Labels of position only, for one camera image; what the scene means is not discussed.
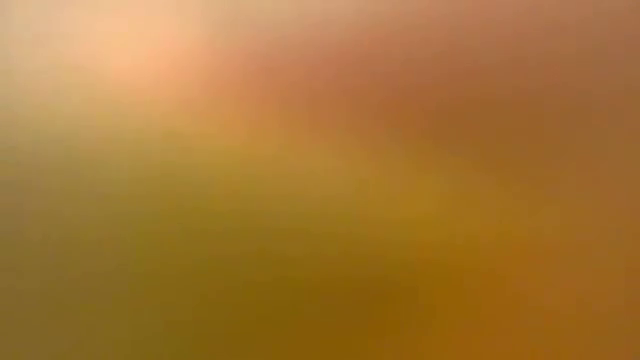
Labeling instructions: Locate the translucent yellow plastic bin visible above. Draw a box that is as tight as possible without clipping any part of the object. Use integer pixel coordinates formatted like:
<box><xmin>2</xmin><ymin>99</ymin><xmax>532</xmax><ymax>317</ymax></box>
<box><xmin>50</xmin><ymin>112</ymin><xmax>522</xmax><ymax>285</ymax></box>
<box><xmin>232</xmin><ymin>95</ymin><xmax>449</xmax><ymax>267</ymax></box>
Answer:
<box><xmin>0</xmin><ymin>0</ymin><xmax>640</xmax><ymax>360</ymax></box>

